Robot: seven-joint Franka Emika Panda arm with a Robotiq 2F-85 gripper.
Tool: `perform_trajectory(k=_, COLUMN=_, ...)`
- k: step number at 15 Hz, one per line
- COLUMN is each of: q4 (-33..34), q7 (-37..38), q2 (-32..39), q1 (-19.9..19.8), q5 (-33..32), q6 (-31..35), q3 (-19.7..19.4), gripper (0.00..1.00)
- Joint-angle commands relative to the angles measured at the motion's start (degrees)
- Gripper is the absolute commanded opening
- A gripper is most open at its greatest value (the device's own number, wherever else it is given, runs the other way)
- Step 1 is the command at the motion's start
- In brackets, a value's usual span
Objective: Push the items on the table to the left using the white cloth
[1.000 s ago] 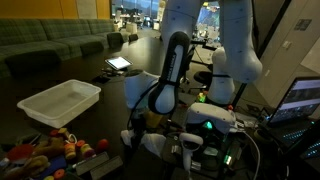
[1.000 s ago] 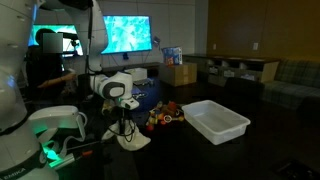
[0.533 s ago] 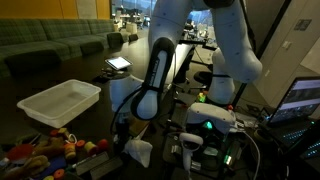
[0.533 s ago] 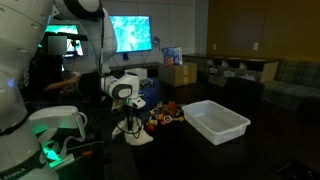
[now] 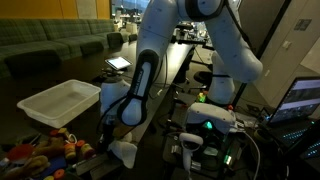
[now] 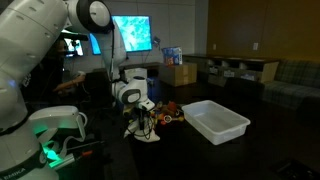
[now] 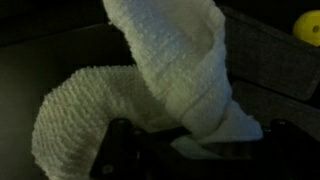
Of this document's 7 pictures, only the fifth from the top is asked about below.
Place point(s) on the tablet with lit screen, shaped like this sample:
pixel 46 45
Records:
pixel 118 62

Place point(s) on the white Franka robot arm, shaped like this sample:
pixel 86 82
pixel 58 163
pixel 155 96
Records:
pixel 233 50

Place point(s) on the orange ball toy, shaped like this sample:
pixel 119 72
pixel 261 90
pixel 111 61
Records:
pixel 15 152

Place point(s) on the black laptop with lit keyboard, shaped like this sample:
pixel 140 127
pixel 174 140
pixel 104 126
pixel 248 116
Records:
pixel 296 100

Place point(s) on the yellow red toy cylinder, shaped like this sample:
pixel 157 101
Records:
pixel 70 151

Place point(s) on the white wall switch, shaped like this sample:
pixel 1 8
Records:
pixel 287 45

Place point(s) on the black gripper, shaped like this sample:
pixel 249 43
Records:
pixel 107 133

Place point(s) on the white plastic bin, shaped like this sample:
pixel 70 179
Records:
pixel 60 103

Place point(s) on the white VR headset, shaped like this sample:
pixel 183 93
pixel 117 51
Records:
pixel 210 116

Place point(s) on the white VR controller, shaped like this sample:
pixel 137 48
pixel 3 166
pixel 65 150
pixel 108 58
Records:
pixel 190 143

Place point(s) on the green plaid sofa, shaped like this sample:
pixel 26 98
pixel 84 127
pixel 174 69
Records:
pixel 40 40

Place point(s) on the black office chair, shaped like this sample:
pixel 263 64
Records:
pixel 202 78

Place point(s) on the grey wall sign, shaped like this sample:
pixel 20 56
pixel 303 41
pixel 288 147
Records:
pixel 302 24

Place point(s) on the red toy wheel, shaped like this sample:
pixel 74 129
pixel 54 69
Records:
pixel 59 174

